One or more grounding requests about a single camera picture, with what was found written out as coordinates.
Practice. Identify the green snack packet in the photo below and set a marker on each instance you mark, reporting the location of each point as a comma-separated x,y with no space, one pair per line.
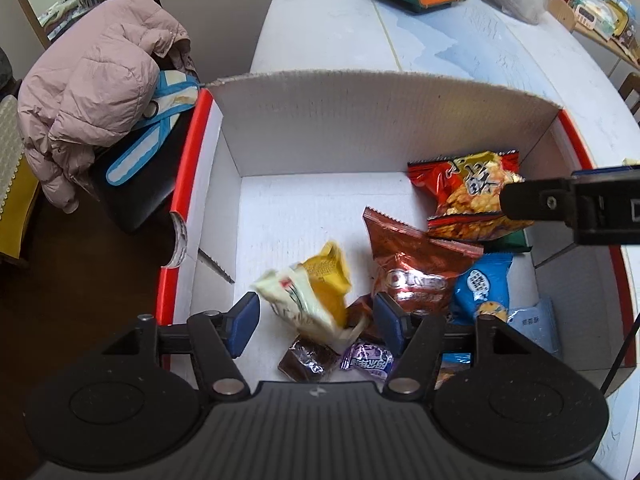
513,243

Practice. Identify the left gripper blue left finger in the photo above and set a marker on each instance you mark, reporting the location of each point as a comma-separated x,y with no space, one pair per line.
239,323

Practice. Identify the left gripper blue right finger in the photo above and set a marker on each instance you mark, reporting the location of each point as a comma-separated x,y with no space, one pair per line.
393,324

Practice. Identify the cream white snack packet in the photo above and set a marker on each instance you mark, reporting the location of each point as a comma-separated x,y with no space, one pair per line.
289,294

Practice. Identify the dark purple wrapped candy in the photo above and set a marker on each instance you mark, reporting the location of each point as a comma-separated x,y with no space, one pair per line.
308,361

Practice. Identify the blue white tote bag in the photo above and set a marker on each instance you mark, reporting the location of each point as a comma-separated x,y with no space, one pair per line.
175,93

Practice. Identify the red yellow chips bag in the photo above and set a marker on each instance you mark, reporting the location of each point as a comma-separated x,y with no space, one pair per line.
467,191

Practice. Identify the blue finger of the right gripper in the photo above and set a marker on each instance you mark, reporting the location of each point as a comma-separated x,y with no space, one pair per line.
539,200

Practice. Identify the pink puffer jacket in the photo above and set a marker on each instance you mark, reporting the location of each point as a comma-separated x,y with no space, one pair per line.
91,86

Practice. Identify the light blue snack packet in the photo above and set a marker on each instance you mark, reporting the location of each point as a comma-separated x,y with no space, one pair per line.
538,324

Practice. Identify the wooden side shelf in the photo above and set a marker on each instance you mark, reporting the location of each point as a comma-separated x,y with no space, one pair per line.
608,30

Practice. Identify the yellow cushioned sofa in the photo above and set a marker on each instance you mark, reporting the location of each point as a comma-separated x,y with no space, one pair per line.
19,187

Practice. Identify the small brown snack packet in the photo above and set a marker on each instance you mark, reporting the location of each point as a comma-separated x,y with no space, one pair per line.
360,316

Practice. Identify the wooden chair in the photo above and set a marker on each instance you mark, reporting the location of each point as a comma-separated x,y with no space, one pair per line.
630,93

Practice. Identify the white red cardboard box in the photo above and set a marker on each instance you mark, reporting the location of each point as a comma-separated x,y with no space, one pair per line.
275,165

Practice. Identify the red-brown foil snack bag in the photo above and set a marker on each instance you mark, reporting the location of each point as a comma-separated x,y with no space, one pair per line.
416,270

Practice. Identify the yellow snack packet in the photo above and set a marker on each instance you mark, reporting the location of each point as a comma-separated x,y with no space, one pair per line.
329,279

